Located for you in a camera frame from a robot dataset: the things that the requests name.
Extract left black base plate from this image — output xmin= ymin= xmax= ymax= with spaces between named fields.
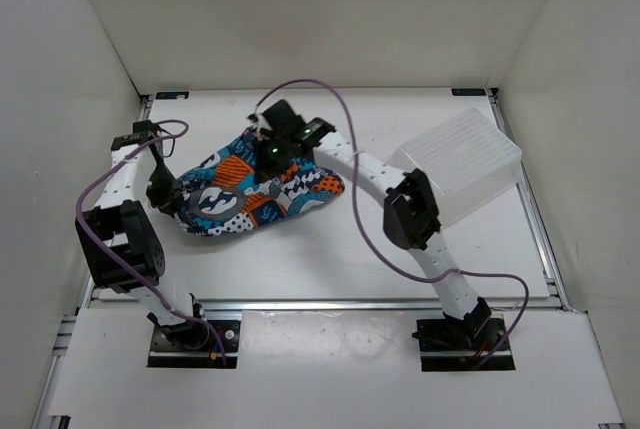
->
xmin=147 ymin=317 xmax=241 ymax=370

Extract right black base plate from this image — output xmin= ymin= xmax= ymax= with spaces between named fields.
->
xmin=412 ymin=318 xmax=516 ymax=372

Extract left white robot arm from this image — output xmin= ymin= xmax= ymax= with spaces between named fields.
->
xmin=75 ymin=119 xmax=213 ymax=350

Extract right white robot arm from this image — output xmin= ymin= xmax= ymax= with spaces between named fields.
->
xmin=248 ymin=100 xmax=496 ymax=350

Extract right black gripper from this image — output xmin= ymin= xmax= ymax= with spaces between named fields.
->
xmin=253 ymin=133 xmax=295 ymax=185

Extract white perforated plastic basket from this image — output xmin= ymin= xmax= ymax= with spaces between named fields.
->
xmin=386 ymin=108 xmax=523 ymax=227

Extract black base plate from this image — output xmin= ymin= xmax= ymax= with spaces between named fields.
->
xmin=412 ymin=318 xmax=516 ymax=372
xmin=147 ymin=317 xmax=241 ymax=370

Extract aluminium front rail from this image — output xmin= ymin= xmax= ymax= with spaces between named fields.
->
xmin=88 ymin=296 xmax=565 ymax=312

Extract colourful patterned shorts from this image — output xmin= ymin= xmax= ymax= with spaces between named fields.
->
xmin=174 ymin=126 xmax=345 ymax=237

